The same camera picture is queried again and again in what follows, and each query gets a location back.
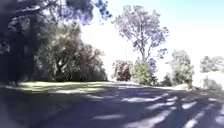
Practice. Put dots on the reddish-brown bush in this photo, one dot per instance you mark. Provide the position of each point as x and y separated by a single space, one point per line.
121 70

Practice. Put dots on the green bush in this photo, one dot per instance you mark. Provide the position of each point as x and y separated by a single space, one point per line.
142 72

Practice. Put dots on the slender tall tree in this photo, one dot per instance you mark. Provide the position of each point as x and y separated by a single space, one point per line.
143 30

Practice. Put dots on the grey gravel path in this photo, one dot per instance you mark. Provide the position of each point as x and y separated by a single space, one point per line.
133 106

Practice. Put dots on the wide grass field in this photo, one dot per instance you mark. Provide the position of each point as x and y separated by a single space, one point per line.
66 87

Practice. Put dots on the green tree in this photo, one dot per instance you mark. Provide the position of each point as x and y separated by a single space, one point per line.
181 68
210 65

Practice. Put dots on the tall large tree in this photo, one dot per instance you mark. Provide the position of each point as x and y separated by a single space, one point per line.
16 40

